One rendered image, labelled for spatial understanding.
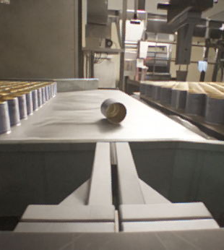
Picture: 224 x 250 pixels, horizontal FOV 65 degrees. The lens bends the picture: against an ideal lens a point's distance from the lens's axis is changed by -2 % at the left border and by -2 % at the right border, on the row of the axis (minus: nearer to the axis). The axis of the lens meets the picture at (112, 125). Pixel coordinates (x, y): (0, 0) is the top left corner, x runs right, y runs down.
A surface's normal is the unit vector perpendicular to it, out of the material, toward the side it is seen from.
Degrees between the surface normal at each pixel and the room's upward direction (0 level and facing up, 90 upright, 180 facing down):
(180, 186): 90
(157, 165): 90
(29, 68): 90
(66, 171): 90
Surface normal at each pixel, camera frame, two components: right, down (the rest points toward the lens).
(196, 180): -0.14, 0.27
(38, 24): 0.14, 0.29
